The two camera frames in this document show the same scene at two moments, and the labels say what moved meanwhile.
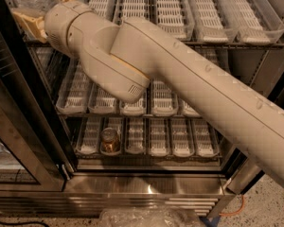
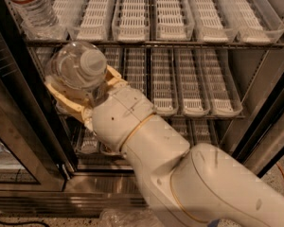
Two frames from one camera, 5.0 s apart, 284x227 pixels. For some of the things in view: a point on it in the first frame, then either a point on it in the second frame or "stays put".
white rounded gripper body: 57,23 -> 121,113
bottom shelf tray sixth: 205,138 stays put
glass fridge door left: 29,150 stays put
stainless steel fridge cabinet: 62,148 stays put
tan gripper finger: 34,26 -> 80,110
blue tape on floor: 206,221 stays put
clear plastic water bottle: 30,0 -> 78,66
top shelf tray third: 133,2 stays put
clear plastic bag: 149,217 stays put
